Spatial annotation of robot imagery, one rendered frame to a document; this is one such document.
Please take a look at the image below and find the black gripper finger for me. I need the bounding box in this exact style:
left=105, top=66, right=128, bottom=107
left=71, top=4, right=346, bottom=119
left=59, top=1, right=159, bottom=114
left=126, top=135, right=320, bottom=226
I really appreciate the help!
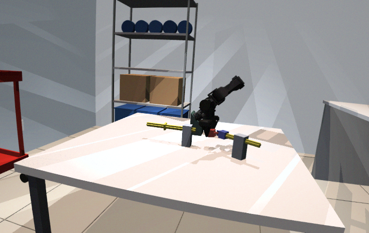
left=211, top=121, right=218, bottom=129
left=200, top=125, right=212, bottom=137

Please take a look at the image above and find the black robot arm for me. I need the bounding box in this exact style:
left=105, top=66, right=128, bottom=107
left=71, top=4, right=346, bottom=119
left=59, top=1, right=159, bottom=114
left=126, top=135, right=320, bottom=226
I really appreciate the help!
left=193, top=76, right=245, bottom=121

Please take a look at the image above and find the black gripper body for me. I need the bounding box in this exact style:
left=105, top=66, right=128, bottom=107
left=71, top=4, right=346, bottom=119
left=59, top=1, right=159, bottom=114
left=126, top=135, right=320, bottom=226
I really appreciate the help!
left=199, top=108, right=219, bottom=126

